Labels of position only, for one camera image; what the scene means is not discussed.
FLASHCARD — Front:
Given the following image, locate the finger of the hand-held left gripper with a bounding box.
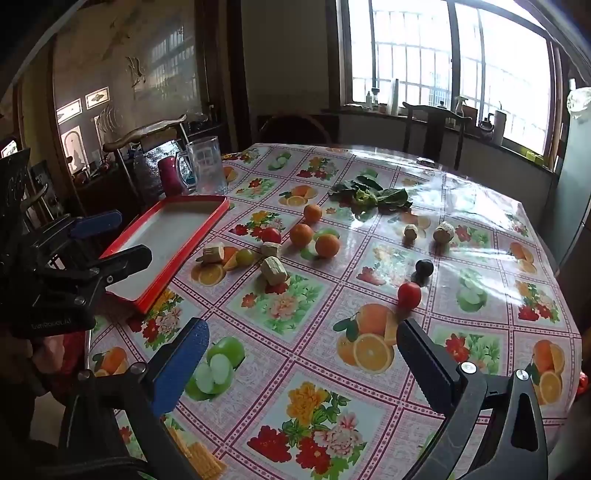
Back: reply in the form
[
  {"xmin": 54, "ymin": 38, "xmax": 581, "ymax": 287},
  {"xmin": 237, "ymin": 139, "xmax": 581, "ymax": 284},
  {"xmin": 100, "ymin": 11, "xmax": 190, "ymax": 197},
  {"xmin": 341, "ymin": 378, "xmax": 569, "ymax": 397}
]
[
  {"xmin": 69, "ymin": 244, "xmax": 153, "ymax": 301},
  {"xmin": 28, "ymin": 209, "xmax": 123, "ymax": 252}
]

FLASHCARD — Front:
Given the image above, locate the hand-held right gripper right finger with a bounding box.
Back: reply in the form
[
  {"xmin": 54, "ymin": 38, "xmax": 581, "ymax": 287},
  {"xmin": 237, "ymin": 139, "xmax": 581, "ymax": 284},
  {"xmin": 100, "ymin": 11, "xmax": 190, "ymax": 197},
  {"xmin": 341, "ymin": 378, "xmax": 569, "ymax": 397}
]
[{"xmin": 396, "ymin": 318, "xmax": 561, "ymax": 480}]

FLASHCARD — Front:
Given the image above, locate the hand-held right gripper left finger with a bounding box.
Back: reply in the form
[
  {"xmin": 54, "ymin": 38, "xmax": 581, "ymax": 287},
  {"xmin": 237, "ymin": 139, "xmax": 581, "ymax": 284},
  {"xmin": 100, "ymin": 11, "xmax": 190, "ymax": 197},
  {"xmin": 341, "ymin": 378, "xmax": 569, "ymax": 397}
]
[{"xmin": 60, "ymin": 318, "xmax": 211, "ymax": 480}]

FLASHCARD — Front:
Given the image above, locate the red rectangular tray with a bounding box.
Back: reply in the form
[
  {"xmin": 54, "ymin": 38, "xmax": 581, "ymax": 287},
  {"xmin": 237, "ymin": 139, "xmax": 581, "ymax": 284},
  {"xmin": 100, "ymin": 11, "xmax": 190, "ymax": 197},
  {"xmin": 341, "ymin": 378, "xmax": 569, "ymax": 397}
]
[{"xmin": 99, "ymin": 195, "xmax": 230, "ymax": 313}]

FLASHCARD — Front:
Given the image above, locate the person's red garment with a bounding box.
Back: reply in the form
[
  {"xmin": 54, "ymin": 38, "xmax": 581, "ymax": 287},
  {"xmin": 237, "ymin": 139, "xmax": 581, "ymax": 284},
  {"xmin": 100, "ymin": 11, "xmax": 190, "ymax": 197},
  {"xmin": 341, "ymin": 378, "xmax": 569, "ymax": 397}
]
[{"xmin": 46, "ymin": 330, "xmax": 93, "ymax": 402}]

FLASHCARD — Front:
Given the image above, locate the red thermos bottle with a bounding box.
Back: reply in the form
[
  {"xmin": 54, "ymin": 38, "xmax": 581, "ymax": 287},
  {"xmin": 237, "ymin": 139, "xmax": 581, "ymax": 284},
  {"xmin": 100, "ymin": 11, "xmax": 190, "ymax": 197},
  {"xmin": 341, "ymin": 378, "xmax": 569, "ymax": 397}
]
[{"xmin": 158, "ymin": 156, "xmax": 185, "ymax": 197}]

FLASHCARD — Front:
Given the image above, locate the fruit print tablecloth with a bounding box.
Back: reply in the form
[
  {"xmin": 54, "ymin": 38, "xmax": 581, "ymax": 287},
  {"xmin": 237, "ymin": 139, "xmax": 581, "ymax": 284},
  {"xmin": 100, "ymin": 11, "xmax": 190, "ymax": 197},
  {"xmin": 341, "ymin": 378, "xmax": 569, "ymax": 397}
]
[{"xmin": 88, "ymin": 143, "xmax": 583, "ymax": 480}]

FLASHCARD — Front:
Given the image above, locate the clear glass mug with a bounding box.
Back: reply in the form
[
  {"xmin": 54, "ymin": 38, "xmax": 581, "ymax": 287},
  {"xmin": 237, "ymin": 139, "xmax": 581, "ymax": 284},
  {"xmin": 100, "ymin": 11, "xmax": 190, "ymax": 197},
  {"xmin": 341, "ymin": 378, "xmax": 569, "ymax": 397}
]
[{"xmin": 175, "ymin": 135, "xmax": 229, "ymax": 195}]

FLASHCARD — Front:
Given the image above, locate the green leafy vegetable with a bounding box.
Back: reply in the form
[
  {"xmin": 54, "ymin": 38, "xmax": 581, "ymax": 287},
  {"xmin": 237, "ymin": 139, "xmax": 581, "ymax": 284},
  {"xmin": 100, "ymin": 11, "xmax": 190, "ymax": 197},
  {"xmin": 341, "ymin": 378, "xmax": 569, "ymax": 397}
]
[{"xmin": 329, "ymin": 175, "xmax": 413, "ymax": 214}]

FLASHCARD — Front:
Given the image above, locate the round back dark chair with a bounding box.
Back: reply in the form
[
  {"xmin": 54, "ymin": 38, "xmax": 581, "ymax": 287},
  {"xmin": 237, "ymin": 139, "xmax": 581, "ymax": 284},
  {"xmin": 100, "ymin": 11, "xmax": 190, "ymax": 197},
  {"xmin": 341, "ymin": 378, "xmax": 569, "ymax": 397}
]
[{"xmin": 256, "ymin": 113, "xmax": 333, "ymax": 145}]

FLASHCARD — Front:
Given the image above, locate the dark wooden chair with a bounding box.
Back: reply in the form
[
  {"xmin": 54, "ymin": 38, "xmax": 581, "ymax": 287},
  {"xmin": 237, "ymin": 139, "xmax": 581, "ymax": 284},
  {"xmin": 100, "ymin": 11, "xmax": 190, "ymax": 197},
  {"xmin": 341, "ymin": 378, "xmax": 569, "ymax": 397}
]
[{"xmin": 401, "ymin": 102, "xmax": 474, "ymax": 171}]

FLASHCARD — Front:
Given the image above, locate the grey refrigerator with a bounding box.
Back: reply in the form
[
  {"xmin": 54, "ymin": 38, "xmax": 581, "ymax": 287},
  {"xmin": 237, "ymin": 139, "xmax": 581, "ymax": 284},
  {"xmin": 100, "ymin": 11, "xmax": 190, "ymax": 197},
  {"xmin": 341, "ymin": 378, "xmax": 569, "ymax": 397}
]
[{"xmin": 551, "ymin": 111, "xmax": 591, "ymax": 278}]

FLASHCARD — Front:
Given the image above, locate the white jug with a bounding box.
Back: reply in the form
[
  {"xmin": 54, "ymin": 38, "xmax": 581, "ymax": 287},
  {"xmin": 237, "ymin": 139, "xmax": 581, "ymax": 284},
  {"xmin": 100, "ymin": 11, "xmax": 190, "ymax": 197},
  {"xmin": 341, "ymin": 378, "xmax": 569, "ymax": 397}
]
[{"xmin": 492, "ymin": 110, "xmax": 509, "ymax": 146}]

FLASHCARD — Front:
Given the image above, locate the white plastic bag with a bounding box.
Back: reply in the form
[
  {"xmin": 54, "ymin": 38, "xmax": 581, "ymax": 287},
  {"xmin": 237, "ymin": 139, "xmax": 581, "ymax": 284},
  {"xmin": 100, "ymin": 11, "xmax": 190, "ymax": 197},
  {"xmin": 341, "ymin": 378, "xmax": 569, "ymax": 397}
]
[{"xmin": 567, "ymin": 87, "xmax": 591, "ymax": 116}]

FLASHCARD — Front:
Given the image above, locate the barred window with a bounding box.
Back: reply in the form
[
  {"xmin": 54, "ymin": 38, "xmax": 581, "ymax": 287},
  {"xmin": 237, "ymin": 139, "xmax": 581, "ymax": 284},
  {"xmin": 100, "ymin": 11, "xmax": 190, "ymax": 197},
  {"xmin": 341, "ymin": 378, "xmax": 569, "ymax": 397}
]
[{"xmin": 335, "ymin": 0, "xmax": 561, "ymax": 155}]

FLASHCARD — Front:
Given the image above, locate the chair with curved wooden rail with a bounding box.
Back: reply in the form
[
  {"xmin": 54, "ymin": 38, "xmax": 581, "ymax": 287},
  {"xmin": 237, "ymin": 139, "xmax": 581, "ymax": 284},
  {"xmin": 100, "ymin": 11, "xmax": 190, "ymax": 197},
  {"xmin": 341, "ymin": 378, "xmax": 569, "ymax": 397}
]
[{"xmin": 102, "ymin": 114, "xmax": 190, "ymax": 204}]

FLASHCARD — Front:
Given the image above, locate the framed wall picture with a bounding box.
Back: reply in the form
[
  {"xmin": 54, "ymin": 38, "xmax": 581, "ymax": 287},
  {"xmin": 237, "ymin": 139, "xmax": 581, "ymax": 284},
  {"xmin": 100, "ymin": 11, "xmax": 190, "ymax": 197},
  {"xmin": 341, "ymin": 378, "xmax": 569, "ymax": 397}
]
[
  {"xmin": 56, "ymin": 98, "xmax": 82, "ymax": 124},
  {"xmin": 85, "ymin": 87, "xmax": 110, "ymax": 110}
]

